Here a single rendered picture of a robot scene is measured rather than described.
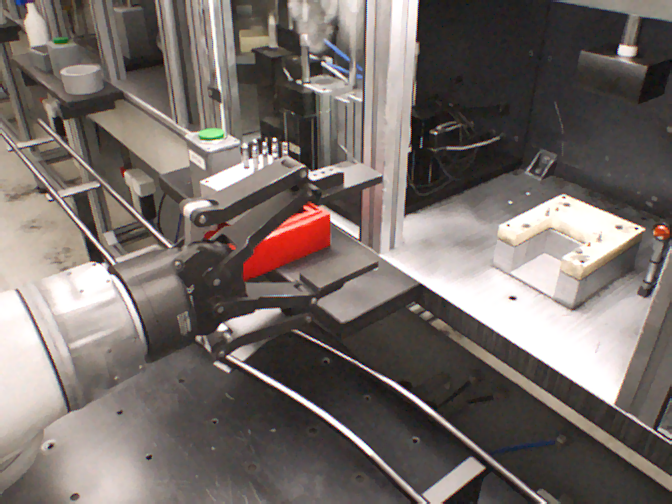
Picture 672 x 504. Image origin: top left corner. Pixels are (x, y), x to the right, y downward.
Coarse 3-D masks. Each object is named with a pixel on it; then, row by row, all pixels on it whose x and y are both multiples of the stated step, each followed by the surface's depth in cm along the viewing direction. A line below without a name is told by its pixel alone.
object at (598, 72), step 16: (624, 32) 69; (640, 32) 69; (592, 48) 73; (608, 48) 73; (624, 48) 70; (592, 64) 71; (608, 64) 70; (624, 64) 68; (640, 64) 67; (656, 64) 67; (576, 80) 74; (592, 80) 72; (608, 80) 70; (624, 80) 69; (640, 80) 67; (656, 80) 69; (608, 96) 71; (624, 96) 70; (640, 96) 68; (656, 96) 71
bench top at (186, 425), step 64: (192, 384) 98; (256, 384) 98; (320, 384) 98; (64, 448) 87; (128, 448) 87; (192, 448) 87; (256, 448) 87; (320, 448) 87; (384, 448) 87; (448, 448) 87
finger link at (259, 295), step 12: (252, 288) 49; (264, 288) 50; (276, 288) 51; (288, 288) 52; (216, 300) 45; (228, 300) 46; (240, 300) 46; (252, 300) 47; (264, 300) 49; (276, 300) 50; (288, 300) 51; (300, 300) 52; (312, 300) 52; (216, 312) 45; (228, 312) 46; (240, 312) 47; (252, 312) 48
